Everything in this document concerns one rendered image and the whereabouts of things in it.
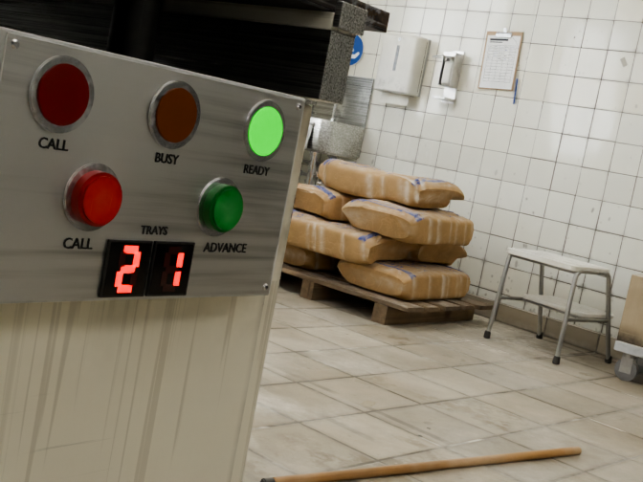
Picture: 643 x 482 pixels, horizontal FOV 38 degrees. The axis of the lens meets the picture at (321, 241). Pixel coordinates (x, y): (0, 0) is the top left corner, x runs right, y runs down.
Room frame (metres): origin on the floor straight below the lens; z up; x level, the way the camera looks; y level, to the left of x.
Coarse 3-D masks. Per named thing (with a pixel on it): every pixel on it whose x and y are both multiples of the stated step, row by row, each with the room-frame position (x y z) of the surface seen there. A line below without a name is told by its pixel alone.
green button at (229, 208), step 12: (216, 192) 0.58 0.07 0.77; (228, 192) 0.59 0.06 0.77; (204, 204) 0.58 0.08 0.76; (216, 204) 0.58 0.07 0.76; (228, 204) 0.59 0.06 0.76; (240, 204) 0.60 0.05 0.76; (204, 216) 0.58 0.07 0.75; (216, 216) 0.58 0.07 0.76; (228, 216) 0.59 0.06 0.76; (240, 216) 0.60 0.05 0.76; (216, 228) 0.59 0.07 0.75; (228, 228) 0.59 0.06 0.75
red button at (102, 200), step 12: (84, 180) 0.50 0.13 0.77; (96, 180) 0.50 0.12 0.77; (108, 180) 0.51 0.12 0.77; (72, 192) 0.50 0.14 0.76; (84, 192) 0.50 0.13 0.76; (96, 192) 0.50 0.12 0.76; (108, 192) 0.51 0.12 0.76; (120, 192) 0.52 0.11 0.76; (72, 204) 0.50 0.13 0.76; (84, 204) 0.50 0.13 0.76; (96, 204) 0.51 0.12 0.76; (108, 204) 0.51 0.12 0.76; (120, 204) 0.52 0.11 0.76; (84, 216) 0.50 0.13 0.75; (96, 216) 0.51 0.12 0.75; (108, 216) 0.51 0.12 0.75
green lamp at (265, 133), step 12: (264, 108) 0.61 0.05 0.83; (252, 120) 0.61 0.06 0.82; (264, 120) 0.61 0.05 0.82; (276, 120) 0.62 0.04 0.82; (252, 132) 0.61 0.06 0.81; (264, 132) 0.62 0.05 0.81; (276, 132) 0.62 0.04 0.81; (252, 144) 0.61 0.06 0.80; (264, 144) 0.62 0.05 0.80; (276, 144) 0.63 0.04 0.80
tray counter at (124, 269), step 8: (128, 248) 0.54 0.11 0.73; (136, 248) 0.54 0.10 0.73; (120, 256) 0.53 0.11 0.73; (136, 256) 0.54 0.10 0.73; (120, 264) 0.53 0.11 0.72; (136, 264) 0.54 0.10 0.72; (120, 272) 0.53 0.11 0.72; (128, 272) 0.54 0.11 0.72; (136, 272) 0.54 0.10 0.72; (120, 280) 0.54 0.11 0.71; (136, 280) 0.55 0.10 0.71; (120, 288) 0.54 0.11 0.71; (128, 288) 0.54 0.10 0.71
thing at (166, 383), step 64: (128, 0) 0.64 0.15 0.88; (0, 320) 0.51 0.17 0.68; (64, 320) 0.55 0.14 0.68; (128, 320) 0.59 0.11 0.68; (192, 320) 0.64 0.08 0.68; (256, 320) 0.69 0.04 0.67; (0, 384) 0.52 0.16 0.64; (64, 384) 0.55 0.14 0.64; (128, 384) 0.60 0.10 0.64; (192, 384) 0.64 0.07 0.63; (256, 384) 0.70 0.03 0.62; (0, 448) 0.52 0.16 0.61; (64, 448) 0.56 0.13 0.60; (128, 448) 0.60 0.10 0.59; (192, 448) 0.65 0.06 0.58
